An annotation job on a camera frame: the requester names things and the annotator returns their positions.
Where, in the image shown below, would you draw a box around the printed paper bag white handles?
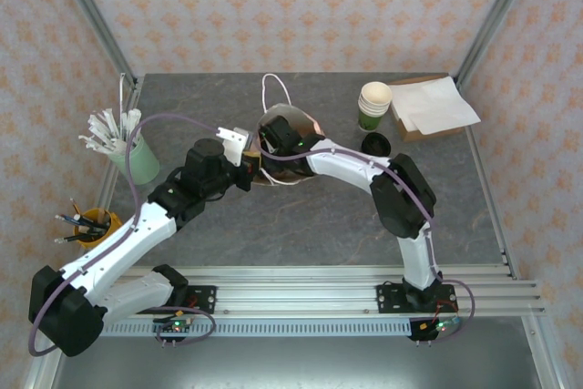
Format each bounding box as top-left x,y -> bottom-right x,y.
253,73 -> 328,189

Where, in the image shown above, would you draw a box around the light green straw holder cup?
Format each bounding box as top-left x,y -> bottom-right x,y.
106,131 -> 161,186

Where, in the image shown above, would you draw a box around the white wrapped straw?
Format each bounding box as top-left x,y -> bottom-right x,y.
119,110 -> 134,147
107,107 -> 127,142
77,134 -> 120,154
87,114 -> 123,148
92,108 -> 120,140
118,72 -> 128,124
130,107 -> 144,147

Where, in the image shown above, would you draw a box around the stack of green paper cups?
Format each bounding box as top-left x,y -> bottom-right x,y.
356,81 -> 394,133

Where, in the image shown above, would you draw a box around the yellow pencil cup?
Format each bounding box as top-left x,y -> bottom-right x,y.
72,207 -> 125,250

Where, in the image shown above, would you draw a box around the brown cardboard box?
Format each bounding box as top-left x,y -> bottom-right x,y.
385,73 -> 466,144

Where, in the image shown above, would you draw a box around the dark wooden pencil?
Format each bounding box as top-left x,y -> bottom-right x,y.
54,213 -> 111,230
69,197 -> 90,229
53,230 -> 101,244

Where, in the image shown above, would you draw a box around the white paper napkin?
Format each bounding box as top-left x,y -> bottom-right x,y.
388,76 -> 483,137

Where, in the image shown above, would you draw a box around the small lit circuit board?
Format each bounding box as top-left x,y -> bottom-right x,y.
152,318 -> 195,345
407,315 -> 462,345

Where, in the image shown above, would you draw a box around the grey metal shelf plate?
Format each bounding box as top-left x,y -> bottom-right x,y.
45,333 -> 547,389

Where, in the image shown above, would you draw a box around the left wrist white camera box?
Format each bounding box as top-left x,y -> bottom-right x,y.
216,126 -> 252,167

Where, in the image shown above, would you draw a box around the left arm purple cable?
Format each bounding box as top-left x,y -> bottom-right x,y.
27,113 -> 220,358

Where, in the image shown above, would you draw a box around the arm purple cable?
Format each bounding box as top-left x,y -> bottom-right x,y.
27,113 -> 220,358
256,131 -> 477,343

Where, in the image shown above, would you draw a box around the aluminium table edge rail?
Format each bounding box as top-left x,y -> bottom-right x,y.
108,263 -> 520,282

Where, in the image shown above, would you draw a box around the wide aluminium mounting rail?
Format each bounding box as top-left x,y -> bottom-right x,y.
47,281 -> 547,318

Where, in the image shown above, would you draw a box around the grey slotted cable duct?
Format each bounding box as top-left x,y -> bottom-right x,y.
97,319 -> 462,338

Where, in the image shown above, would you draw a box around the aluminium frame post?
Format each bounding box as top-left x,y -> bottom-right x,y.
454,0 -> 543,85
46,0 -> 139,89

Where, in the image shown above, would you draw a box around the aluminium frame bar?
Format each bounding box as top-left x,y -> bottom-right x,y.
521,315 -> 568,389
22,343 -> 69,389

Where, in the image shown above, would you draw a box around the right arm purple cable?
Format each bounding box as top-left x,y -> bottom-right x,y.
256,131 -> 477,343

